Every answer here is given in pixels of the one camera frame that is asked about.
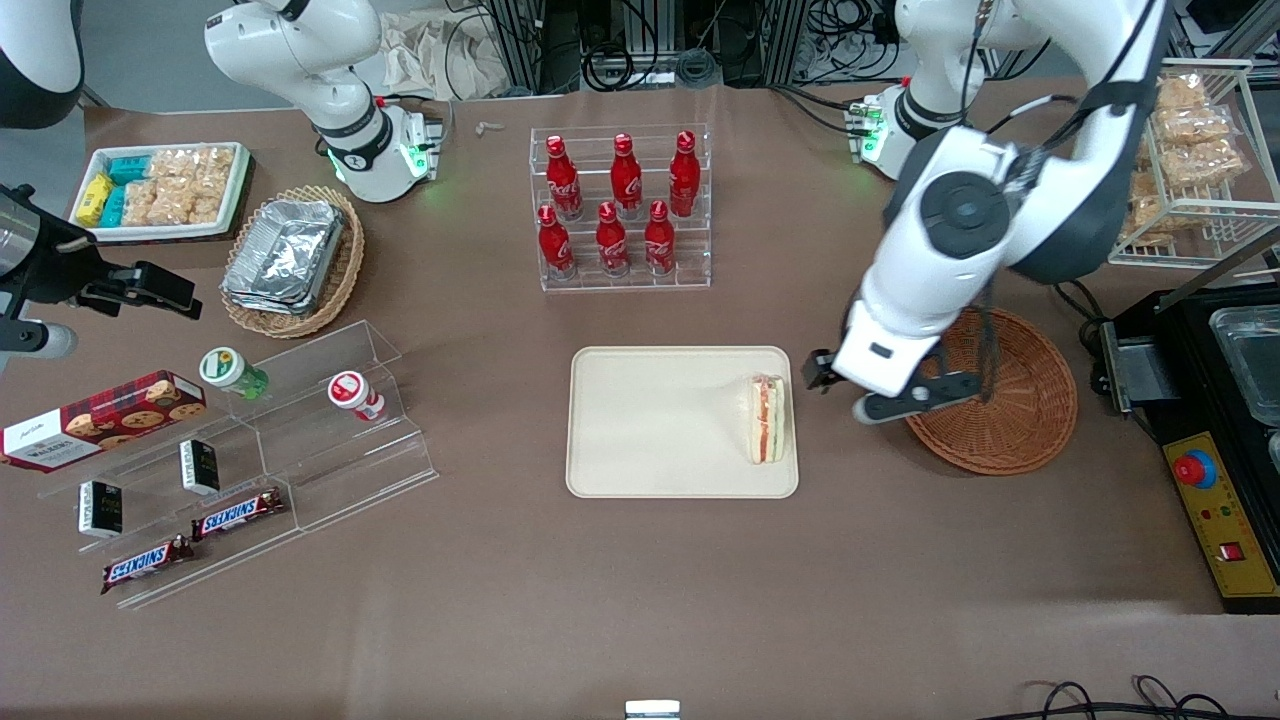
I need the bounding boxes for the snickers chocolate bar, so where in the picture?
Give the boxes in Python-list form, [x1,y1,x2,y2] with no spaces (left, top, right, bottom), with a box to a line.
[100,535,196,597]
[190,487,286,542]

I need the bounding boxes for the black arm base cables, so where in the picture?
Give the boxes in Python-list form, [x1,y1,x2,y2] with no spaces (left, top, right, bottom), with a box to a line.
[768,80,873,137]

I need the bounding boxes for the brown wicker basket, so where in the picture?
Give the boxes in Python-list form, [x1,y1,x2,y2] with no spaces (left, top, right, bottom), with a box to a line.
[900,304,1079,476]

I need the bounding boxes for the black floor cables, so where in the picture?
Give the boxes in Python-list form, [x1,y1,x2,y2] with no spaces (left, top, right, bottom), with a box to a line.
[1000,675,1280,720]

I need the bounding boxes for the clear glass container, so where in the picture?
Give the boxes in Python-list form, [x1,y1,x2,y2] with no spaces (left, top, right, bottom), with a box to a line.
[1209,305,1280,427]

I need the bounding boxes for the red cola bottle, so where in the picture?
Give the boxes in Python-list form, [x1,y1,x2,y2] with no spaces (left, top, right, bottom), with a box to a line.
[546,135,584,222]
[669,131,700,219]
[537,204,577,282]
[596,202,631,279]
[644,200,677,277]
[610,133,644,220]

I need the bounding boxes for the red yogurt cup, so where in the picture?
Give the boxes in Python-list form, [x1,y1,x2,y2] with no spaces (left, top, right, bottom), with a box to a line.
[328,371,387,424]

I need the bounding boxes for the red tartan cookie box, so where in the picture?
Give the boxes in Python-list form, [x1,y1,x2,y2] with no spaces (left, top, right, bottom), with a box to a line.
[0,370,208,474]

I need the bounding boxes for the white wire rack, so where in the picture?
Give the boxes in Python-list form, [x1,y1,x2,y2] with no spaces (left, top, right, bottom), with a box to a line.
[1108,57,1280,270]

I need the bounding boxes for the clear acrylic bottle rack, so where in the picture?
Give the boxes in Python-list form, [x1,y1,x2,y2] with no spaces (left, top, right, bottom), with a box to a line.
[530,123,713,293]

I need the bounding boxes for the beige cloth bag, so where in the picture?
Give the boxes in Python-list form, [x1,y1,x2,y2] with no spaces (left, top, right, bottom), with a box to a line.
[378,10,513,102]

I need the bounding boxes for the yellow snack packet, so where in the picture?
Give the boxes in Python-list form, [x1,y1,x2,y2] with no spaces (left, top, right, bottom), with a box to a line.
[75,172,114,227]

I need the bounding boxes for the beige plastic tray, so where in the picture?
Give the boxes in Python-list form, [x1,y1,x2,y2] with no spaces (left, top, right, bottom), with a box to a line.
[566,346,800,499]

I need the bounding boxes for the white snack tray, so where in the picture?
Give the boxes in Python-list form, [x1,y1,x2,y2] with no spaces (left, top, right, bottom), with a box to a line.
[68,142,251,244]

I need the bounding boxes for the clear acrylic stepped shelf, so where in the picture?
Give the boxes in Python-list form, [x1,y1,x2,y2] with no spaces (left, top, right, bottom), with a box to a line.
[38,320,440,612]

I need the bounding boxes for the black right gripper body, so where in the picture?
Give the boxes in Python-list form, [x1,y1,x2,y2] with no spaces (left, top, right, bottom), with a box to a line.
[0,185,107,304]

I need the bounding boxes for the light wicker basket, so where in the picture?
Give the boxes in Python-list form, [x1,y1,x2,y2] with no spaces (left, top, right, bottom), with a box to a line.
[220,185,366,340]

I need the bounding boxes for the bagged fried snack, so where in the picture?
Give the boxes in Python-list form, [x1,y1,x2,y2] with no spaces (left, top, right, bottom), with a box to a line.
[1157,75,1209,112]
[1130,165,1169,216]
[1155,108,1237,148]
[1118,205,1169,248]

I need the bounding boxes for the small black box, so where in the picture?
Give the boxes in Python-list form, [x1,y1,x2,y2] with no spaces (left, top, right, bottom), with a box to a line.
[78,480,124,540]
[179,438,221,497]

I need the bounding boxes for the black appliance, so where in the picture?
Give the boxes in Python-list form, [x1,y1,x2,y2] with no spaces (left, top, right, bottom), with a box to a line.
[1100,288,1280,451]

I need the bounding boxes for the triangular sandwich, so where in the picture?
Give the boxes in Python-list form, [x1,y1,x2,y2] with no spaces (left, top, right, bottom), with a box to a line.
[747,373,790,467]

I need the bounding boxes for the coiled black cable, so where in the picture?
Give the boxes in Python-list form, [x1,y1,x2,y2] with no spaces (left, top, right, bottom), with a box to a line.
[583,40,663,94]

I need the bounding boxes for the grey metal bracket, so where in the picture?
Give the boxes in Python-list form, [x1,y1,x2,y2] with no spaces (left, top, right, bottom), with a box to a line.
[1100,320,1182,417]

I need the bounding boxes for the stack of foil trays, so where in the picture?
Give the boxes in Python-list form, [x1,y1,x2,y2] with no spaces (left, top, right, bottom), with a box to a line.
[221,198,347,317]

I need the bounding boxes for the green yogurt cup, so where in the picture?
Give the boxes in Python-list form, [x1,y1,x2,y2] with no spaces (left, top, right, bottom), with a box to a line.
[199,347,270,402]

